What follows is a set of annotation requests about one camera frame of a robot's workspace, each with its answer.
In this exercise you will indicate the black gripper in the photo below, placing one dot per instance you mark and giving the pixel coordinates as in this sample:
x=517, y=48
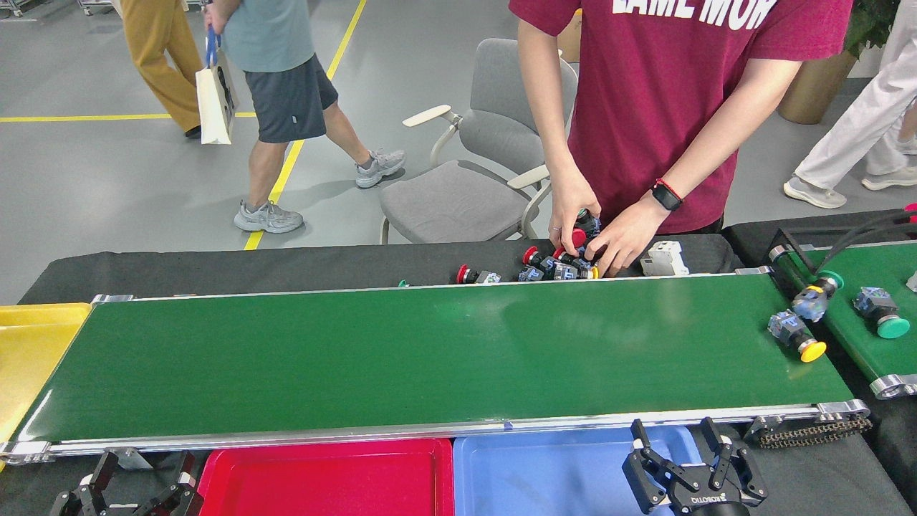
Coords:
x=706, y=502

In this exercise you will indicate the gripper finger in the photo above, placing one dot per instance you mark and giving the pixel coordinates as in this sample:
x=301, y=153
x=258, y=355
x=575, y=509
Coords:
x=183, y=498
x=70, y=503

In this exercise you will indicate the green push button switch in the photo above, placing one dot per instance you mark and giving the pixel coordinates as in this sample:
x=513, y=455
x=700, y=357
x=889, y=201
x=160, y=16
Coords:
x=831, y=279
x=893, y=328

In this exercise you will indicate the red push button switch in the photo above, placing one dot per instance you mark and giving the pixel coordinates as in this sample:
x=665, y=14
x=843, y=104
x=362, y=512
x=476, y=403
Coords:
x=579, y=238
x=530, y=275
x=560, y=254
x=530, y=256
x=463, y=274

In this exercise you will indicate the person's left forearm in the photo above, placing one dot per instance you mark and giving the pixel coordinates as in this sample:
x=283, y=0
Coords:
x=723, y=136

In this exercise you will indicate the person's right forearm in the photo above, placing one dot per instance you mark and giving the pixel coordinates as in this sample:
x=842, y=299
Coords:
x=555, y=136

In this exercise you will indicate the red plastic tray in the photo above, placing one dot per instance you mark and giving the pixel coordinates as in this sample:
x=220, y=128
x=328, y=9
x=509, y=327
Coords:
x=322, y=480

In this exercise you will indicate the yellow plastic tray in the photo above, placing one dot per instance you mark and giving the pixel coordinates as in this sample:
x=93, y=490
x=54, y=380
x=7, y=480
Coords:
x=36, y=358

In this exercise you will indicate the blue plastic tray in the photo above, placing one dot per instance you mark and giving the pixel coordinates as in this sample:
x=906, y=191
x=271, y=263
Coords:
x=544, y=480

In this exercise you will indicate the short green conveyor belt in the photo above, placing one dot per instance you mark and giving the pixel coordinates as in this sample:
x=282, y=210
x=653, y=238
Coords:
x=899, y=358

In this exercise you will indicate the long green conveyor belt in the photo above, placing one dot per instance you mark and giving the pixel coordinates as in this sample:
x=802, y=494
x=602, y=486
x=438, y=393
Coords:
x=430, y=358

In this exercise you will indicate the person's left hand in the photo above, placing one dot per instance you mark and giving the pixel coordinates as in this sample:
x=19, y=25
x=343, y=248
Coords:
x=630, y=236

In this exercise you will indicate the person's right hand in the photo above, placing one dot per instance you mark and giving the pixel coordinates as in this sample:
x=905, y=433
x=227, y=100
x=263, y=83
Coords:
x=569, y=197

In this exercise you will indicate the black wrist watch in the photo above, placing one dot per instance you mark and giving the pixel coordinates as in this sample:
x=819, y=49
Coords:
x=666, y=197

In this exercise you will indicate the red knob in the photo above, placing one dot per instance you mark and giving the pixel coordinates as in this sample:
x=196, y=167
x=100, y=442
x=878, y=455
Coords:
x=911, y=213

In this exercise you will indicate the grey office chair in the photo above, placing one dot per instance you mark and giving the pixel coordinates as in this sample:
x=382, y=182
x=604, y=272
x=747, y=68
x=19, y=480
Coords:
x=451, y=204

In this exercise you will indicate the person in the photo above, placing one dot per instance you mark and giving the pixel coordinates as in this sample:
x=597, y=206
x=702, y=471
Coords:
x=659, y=107
x=161, y=64
x=852, y=122
x=286, y=93

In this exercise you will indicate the potted green plant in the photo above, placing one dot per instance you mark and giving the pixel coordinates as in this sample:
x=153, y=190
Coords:
x=817, y=86

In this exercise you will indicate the brown cardboard box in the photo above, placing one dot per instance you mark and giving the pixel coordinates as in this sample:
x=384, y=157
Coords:
x=569, y=39

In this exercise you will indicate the black metal bracket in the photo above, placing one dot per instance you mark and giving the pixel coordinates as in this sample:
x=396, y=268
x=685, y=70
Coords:
x=801, y=252

